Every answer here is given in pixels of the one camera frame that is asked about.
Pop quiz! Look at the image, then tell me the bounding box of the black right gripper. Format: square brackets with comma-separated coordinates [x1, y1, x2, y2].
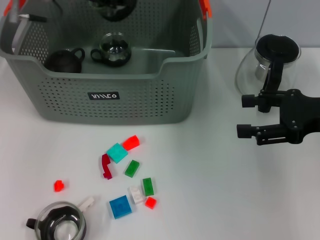
[236, 88, 320, 146]

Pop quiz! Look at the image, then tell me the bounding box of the glass teacup with black handle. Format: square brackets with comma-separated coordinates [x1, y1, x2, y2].
[26, 201, 88, 240]
[88, 0, 138, 23]
[89, 31, 133, 68]

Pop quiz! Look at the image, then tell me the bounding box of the small red toy brick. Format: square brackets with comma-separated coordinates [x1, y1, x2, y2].
[53, 179, 66, 193]
[144, 196, 158, 210]

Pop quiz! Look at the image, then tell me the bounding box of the grey-green perforated storage bin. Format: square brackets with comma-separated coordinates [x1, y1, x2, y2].
[0, 0, 215, 126]

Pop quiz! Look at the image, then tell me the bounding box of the large red toy brick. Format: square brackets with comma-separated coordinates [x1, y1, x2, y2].
[122, 134, 141, 152]

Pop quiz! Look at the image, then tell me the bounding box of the green toy brick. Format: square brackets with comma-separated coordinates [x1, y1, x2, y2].
[141, 177, 156, 197]
[124, 159, 141, 179]

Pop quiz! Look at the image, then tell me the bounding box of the teal square toy brick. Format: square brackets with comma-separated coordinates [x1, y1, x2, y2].
[106, 142, 129, 164]

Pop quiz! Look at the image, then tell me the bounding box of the white two-stud toy brick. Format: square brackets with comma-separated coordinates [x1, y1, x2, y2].
[127, 185, 146, 205]

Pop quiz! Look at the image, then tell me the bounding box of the dark red curved toy piece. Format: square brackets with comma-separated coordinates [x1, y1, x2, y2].
[101, 153, 114, 180]

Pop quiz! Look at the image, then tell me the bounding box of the blue square toy brick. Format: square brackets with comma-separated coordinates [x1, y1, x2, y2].
[108, 194, 133, 220]

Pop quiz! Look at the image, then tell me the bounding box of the long white toy brick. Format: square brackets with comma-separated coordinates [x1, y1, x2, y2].
[76, 196, 96, 211]

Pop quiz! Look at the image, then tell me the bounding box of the dark clay teapot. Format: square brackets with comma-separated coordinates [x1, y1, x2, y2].
[46, 47, 86, 74]

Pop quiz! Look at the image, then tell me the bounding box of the glass pitcher with black handle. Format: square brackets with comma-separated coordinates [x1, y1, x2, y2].
[234, 34, 303, 115]

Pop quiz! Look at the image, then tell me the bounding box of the thin grey wall cable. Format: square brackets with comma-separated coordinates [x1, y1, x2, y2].
[257, 0, 273, 38]

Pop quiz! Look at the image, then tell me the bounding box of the orange bin handle clip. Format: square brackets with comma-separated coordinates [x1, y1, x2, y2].
[3, 0, 13, 16]
[199, 0, 213, 21]

